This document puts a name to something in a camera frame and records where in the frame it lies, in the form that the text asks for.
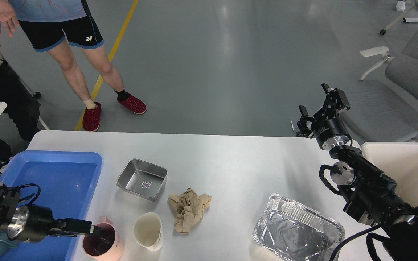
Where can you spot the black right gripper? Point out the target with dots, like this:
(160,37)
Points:
(329,133)

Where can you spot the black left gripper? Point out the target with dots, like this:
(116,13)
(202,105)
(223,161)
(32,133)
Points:
(31,223)

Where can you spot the pink HOME mug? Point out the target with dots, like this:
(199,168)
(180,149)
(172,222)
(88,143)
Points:
(108,246)

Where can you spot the square stainless steel tray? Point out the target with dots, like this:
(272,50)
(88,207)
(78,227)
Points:
(142,179)

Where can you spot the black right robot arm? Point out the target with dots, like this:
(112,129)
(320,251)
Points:
(369,194)

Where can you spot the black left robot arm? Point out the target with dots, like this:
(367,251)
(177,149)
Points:
(14,197)

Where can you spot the blue plastic tray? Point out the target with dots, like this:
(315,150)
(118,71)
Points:
(67,181)

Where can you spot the cream paper cup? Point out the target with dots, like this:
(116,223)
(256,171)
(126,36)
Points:
(147,231)

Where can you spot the grey office chair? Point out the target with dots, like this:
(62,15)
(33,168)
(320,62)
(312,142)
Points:
(380,114)

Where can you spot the white chair base far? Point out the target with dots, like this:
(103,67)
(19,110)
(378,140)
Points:
(401,16)

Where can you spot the cream plastic bin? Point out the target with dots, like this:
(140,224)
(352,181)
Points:
(399,160)

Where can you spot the crumpled brown paper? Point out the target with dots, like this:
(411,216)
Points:
(189,208)

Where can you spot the aluminium foil tray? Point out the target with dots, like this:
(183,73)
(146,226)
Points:
(295,232)

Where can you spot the seated person at left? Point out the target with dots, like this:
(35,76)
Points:
(22,107)

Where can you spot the standing person in shorts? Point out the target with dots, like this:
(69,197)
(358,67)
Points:
(54,26)

